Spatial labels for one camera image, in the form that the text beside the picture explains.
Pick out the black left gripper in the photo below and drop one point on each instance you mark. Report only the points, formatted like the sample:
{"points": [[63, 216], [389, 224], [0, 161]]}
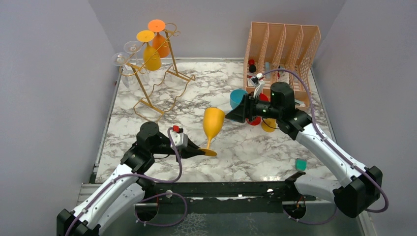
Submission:
{"points": [[191, 151]]}

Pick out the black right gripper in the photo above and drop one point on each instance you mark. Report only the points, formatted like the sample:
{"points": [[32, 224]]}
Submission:
{"points": [[244, 110]]}

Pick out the red plastic wine glass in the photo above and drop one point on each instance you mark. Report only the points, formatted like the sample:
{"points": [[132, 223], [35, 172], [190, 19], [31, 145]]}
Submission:
{"points": [[257, 120]]}

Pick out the blue plastic wine glass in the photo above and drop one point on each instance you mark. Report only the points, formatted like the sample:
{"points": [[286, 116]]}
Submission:
{"points": [[236, 97]]}

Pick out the yellow wine glass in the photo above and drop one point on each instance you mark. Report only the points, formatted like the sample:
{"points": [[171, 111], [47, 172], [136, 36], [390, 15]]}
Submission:
{"points": [[269, 124], [151, 57], [212, 124]]}

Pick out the yellow front wine glass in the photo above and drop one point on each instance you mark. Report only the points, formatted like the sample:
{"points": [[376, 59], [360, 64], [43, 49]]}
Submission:
{"points": [[269, 124]]}

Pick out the clear front wine glass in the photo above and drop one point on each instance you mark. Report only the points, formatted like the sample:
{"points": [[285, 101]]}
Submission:
{"points": [[121, 59]]}

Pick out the clear wine glass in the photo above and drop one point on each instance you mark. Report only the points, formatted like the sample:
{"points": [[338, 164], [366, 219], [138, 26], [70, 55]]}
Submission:
{"points": [[121, 59], [132, 48]]}

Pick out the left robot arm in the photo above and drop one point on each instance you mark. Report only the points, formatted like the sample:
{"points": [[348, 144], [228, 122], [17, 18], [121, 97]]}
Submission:
{"points": [[128, 183]]}

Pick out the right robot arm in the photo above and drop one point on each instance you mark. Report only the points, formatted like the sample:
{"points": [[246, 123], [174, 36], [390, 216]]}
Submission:
{"points": [[356, 186]]}

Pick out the orange wine glass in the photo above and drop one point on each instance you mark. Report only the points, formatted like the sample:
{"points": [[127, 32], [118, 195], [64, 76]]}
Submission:
{"points": [[159, 42]]}

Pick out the red black small bottle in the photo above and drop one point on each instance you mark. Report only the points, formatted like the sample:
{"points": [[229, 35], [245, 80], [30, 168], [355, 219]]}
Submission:
{"points": [[251, 66]]}

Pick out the peach plastic file organizer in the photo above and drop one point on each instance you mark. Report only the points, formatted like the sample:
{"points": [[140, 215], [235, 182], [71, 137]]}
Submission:
{"points": [[290, 50]]}

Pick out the green small block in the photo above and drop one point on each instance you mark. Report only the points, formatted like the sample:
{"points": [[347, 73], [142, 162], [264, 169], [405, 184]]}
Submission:
{"points": [[300, 164]]}

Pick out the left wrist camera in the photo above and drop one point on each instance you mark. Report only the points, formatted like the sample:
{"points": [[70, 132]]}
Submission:
{"points": [[180, 139]]}

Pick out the black mounting rail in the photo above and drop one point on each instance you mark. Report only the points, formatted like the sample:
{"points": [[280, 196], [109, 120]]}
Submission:
{"points": [[220, 197]]}

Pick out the gold wire glass rack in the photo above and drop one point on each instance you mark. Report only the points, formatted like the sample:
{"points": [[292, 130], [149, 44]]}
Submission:
{"points": [[171, 30]]}

